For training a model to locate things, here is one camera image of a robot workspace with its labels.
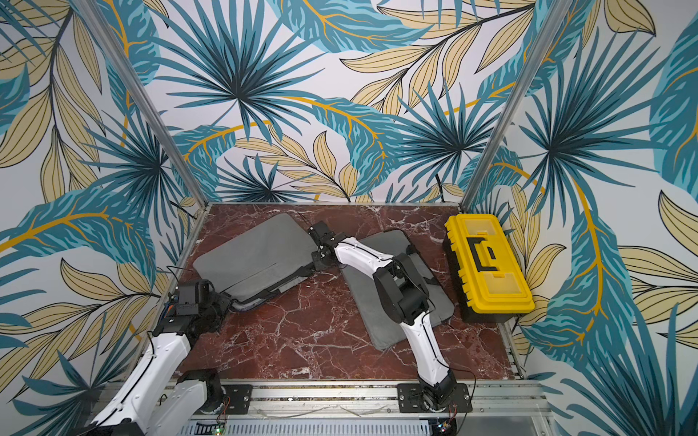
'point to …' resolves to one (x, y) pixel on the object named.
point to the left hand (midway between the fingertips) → (229, 303)
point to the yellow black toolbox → (491, 283)
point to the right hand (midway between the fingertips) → (325, 260)
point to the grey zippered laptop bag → (260, 262)
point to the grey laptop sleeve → (380, 322)
